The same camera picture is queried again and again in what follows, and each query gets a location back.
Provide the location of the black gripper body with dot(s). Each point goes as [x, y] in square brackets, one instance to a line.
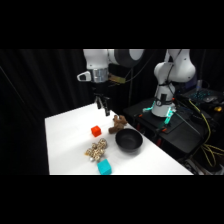
[100, 89]

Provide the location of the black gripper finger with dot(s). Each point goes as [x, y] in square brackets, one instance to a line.
[98, 102]
[106, 107]

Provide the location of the red cube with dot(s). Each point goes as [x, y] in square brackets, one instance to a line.
[96, 131]

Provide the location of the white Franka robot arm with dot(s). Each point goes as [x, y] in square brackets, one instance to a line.
[173, 68]

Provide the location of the black bowl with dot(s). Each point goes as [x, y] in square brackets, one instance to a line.
[129, 141]

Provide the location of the teal cube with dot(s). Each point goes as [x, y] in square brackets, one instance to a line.
[104, 167]

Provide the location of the brown plush toy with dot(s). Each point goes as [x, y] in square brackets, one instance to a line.
[118, 124]

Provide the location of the giraffe pattern plush toy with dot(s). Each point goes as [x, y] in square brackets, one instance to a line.
[97, 149]

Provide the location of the black curtain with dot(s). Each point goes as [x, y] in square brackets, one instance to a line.
[33, 86]

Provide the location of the black robot stand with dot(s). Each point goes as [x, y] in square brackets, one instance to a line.
[186, 133]

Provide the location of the backlit keyboard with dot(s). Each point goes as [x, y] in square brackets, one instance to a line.
[202, 93]

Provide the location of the small yellow object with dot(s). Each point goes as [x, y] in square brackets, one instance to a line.
[218, 109]

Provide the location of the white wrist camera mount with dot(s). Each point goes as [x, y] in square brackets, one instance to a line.
[83, 76]

